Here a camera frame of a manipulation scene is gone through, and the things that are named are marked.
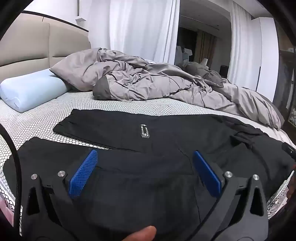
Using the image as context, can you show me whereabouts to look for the person's left hand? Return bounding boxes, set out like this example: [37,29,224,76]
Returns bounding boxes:
[126,226,158,241]

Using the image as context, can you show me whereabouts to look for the light blue pillow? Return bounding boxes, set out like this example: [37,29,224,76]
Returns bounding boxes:
[0,69,71,113]

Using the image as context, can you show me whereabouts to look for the dark shelf unit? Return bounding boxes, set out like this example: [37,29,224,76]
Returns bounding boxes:
[274,46,296,132]

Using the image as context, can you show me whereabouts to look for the beige padded headboard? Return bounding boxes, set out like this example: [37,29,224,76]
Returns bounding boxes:
[0,13,90,68]

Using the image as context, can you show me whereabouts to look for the hexagon patterned mattress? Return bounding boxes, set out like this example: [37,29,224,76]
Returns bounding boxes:
[0,59,296,223]

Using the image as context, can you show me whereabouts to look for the white curtain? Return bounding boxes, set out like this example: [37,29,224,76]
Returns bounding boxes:
[227,0,253,81]
[88,0,181,64]

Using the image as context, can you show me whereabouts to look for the white wardrobe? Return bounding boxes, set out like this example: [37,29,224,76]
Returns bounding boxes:
[251,17,278,102]

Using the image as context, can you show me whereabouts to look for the grey duvet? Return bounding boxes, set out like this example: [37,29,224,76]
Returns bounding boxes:
[50,48,285,130]

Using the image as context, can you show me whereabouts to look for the grey printer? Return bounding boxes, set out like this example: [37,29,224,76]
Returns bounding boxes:
[176,45,193,63]

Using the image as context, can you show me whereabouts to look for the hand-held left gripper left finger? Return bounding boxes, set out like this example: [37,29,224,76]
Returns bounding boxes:
[21,149,102,240]

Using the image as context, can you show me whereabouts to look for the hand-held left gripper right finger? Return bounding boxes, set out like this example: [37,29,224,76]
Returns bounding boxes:
[188,151,269,240]

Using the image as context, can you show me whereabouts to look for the black pants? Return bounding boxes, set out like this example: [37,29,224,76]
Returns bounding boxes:
[9,108,296,241]

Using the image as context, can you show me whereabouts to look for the brown curtain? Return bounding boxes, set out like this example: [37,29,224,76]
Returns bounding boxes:
[194,30,217,65]

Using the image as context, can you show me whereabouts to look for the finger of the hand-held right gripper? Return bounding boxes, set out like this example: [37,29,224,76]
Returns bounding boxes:
[282,142,296,160]

